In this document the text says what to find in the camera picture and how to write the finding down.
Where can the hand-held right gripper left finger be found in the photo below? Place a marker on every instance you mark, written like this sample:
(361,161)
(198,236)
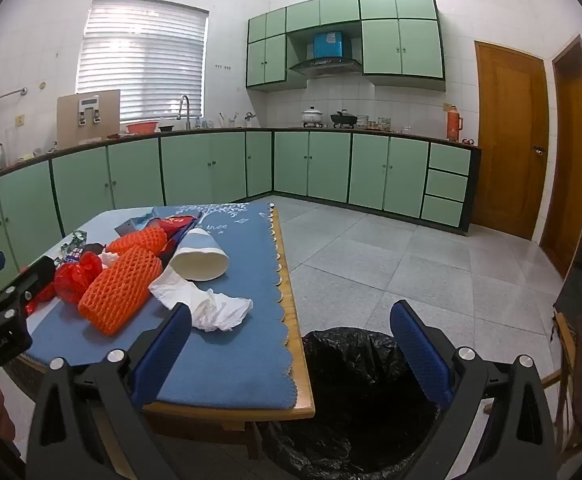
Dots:
(163,355)

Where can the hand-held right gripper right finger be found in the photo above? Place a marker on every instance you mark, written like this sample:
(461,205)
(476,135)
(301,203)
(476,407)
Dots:
(421,350)

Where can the red plastic bag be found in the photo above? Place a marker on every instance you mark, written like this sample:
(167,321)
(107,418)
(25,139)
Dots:
(73,280)

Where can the white tissue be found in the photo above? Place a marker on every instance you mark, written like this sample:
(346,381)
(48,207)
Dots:
(221,310)

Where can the large orange foam net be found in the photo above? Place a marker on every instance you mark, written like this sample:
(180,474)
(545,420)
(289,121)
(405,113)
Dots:
(116,290)

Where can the black bag lined bin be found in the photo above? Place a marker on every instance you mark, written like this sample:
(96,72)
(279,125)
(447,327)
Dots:
(351,410)

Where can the white paper cup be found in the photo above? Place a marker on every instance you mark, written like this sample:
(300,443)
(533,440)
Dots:
(198,260)

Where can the small orange foam net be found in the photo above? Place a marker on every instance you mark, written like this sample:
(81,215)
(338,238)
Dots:
(138,241)

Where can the red paper cup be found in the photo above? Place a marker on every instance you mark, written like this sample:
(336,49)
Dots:
(177,225)

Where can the blue tree print mat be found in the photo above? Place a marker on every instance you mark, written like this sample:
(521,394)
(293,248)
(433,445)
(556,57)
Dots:
(251,270)

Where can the clear glass jug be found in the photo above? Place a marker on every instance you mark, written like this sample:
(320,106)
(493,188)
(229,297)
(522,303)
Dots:
(13,144)

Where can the wooden cutting board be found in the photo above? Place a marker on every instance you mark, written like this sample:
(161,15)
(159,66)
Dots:
(68,125)

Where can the red basin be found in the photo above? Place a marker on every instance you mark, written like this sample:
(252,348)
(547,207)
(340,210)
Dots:
(141,127)

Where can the green base cabinets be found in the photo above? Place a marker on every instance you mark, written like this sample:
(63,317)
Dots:
(241,170)

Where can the steel faucet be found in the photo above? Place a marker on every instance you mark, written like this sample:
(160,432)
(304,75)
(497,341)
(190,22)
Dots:
(187,110)

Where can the red thermos flask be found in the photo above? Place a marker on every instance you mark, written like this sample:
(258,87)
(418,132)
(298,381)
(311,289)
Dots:
(453,122)

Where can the stack of bowls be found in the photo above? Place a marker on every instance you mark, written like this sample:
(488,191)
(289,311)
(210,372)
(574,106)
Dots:
(363,122)

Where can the narrow wooden door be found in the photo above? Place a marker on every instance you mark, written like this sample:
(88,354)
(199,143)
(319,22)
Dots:
(568,160)

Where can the black wok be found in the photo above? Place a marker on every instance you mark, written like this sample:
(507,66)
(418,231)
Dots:
(343,120)

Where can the utensil holder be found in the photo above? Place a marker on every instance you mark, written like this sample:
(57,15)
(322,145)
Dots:
(230,121)

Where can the white window blind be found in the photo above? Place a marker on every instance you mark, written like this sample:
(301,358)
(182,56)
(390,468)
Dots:
(141,60)

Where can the white cooking pot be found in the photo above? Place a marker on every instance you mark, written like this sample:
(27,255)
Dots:
(313,116)

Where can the black range hood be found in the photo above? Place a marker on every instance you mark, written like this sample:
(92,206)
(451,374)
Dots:
(326,66)

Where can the green wall cabinets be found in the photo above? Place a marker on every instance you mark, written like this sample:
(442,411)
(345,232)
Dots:
(401,45)

